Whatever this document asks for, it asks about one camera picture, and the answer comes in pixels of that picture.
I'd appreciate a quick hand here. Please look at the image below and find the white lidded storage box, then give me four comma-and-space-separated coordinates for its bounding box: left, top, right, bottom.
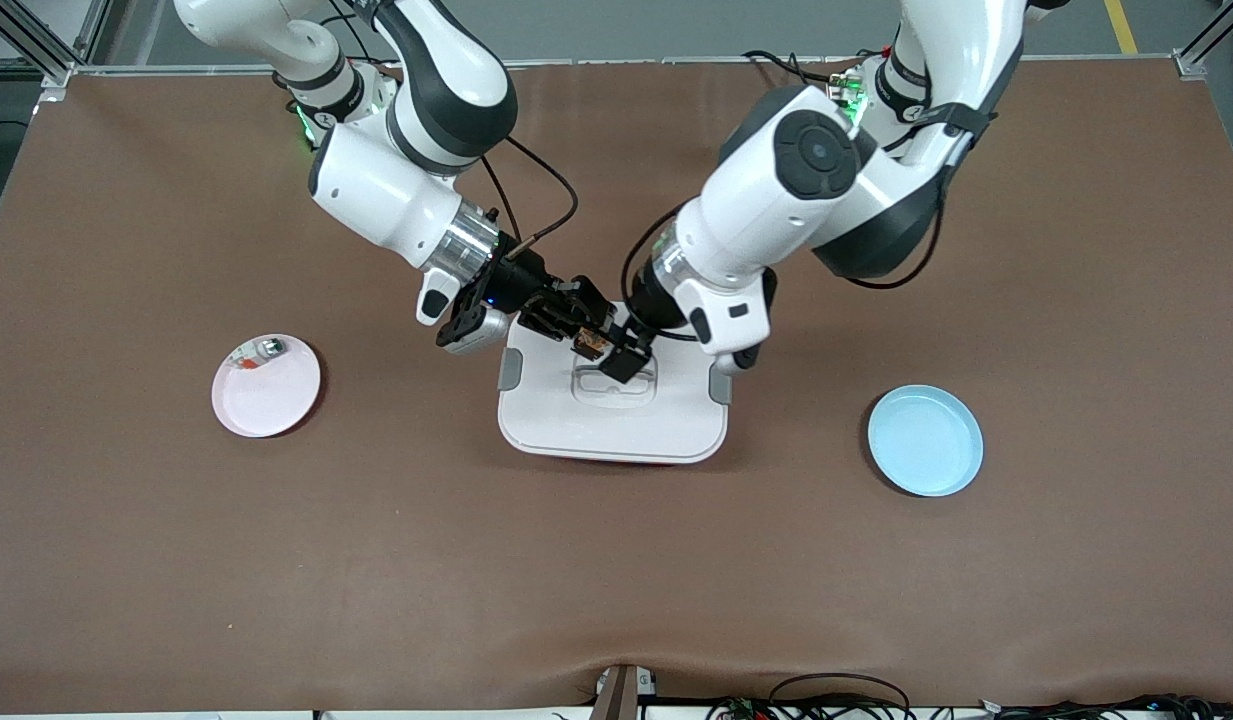
497, 315, 733, 466

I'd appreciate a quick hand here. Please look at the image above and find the pink round plate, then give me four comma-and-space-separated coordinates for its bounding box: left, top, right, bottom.
211, 333, 322, 439

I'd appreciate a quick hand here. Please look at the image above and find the blue round plate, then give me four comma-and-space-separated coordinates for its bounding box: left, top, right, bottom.
867, 384, 984, 498

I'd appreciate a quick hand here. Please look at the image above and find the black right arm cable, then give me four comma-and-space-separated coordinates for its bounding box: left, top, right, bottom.
479, 135, 580, 263

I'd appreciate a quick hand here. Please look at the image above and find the black base cable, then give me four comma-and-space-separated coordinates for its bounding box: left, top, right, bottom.
743, 48, 857, 101

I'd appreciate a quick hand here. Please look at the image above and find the black cable bundle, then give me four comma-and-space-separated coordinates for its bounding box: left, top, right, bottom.
706, 672, 1233, 720

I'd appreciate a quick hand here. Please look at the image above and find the aluminium frame profile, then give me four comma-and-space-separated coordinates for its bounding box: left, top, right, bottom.
1173, 0, 1233, 81
0, 0, 112, 89

